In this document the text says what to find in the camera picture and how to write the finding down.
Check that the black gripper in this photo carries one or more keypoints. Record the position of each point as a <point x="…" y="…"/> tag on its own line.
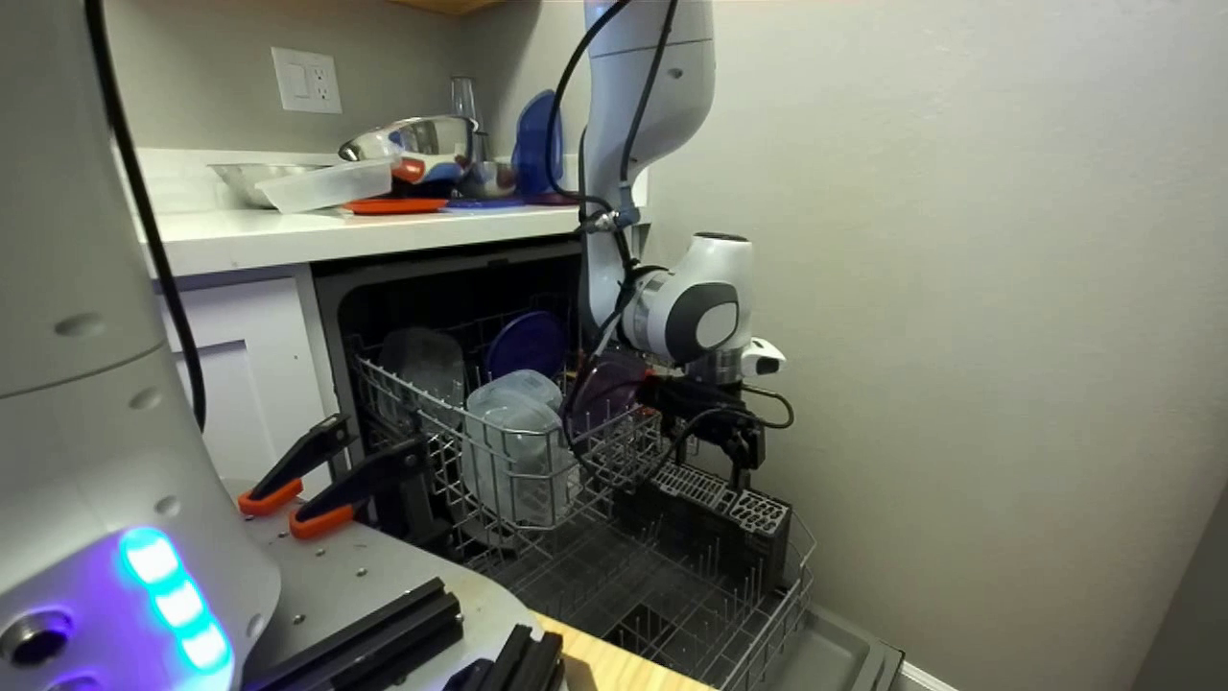
<point x="705" y="399"/>

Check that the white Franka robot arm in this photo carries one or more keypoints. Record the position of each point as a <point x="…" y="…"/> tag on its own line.
<point x="665" y="78"/>

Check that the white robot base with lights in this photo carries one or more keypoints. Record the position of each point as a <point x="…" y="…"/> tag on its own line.
<point x="79" y="254"/>

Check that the built-in dishwasher body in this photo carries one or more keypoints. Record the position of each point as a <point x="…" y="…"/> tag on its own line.
<point x="385" y="302"/>

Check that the grey cutlery basket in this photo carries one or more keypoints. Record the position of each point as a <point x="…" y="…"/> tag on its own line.
<point x="730" y="525"/>

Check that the tall clear plastic container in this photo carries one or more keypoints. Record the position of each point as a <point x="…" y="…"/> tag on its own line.
<point x="520" y="462"/>

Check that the blue plate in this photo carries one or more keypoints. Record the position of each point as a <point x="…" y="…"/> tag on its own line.
<point x="524" y="341"/>

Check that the wooden board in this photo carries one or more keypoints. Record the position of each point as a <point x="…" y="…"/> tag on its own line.
<point x="615" y="671"/>

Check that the black aluminium extrusion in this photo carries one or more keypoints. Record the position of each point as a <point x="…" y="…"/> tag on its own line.
<point x="520" y="667"/>
<point x="385" y="636"/>

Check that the clear plastic tumbler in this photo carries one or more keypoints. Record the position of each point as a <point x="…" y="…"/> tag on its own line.
<point x="423" y="365"/>

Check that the black orange spring clamp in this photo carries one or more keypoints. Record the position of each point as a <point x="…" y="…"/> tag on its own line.
<point x="299" y="457"/>
<point x="368" y="476"/>

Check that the grey metal mounting plate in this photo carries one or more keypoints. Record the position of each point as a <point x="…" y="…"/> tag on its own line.
<point x="368" y="563"/>

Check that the flat orange item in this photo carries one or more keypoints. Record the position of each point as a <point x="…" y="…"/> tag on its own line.
<point x="396" y="206"/>

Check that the metal bowl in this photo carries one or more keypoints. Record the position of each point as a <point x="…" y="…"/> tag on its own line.
<point x="423" y="140"/>

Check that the white kitchen countertop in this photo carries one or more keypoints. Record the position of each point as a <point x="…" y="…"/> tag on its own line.
<point x="320" y="236"/>

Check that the white kitchen cabinet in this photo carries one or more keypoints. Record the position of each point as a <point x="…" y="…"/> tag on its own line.
<point x="256" y="371"/>

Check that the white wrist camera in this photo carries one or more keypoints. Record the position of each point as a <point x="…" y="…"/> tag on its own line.
<point x="766" y="357"/>

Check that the small wall outlet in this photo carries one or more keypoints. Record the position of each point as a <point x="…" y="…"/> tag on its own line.
<point x="463" y="100"/>

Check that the white wall outlet plate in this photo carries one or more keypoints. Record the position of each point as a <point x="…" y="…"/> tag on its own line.
<point x="307" y="82"/>

